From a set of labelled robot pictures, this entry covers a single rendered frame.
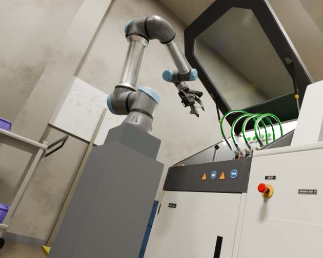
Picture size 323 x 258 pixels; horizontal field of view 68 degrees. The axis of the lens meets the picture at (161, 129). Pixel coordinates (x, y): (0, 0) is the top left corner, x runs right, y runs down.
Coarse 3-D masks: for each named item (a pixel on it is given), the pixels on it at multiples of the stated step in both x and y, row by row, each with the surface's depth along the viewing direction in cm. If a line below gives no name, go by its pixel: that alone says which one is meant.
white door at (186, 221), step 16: (176, 192) 143; (192, 192) 130; (208, 192) 120; (160, 208) 151; (176, 208) 136; (192, 208) 125; (208, 208) 115; (224, 208) 106; (160, 224) 143; (176, 224) 130; (192, 224) 120; (208, 224) 110; (224, 224) 103; (160, 240) 136; (176, 240) 125; (192, 240) 115; (208, 240) 106; (224, 240) 99; (160, 256) 130; (176, 256) 119; (192, 256) 110; (208, 256) 102; (224, 256) 96
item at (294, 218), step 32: (320, 96) 127; (256, 160) 103; (288, 160) 90; (320, 160) 80; (256, 192) 96; (288, 192) 85; (320, 192) 76; (256, 224) 89; (288, 224) 80; (320, 224) 72; (256, 256) 84; (288, 256) 75; (320, 256) 68
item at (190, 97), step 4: (184, 88) 162; (188, 88) 163; (180, 92) 162; (184, 92) 162; (188, 92) 163; (180, 96) 163; (184, 96) 161; (188, 96) 159; (192, 96) 161; (184, 100) 161; (188, 100) 157; (192, 100) 159; (188, 104) 160
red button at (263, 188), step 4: (260, 184) 91; (264, 184) 90; (268, 184) 92; (260, 188) 90; (264, 188) 89; (268, 188) 91; (272, 188) 90; (264, 192) 89; (268, 192) 91; (272, 192) 89; (264, 196) 92; (268, 196) 90
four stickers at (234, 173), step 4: (212, 172) 124; (216, 172) 121; (220, 172) 118; (224, 172) 116; (232, 172) 112; (236, 172) 109; (204, 176) 128; (212, 176) 122; (220, 176) 117; (224, 176) 115; (232, 176) 110; (236, 176) 108
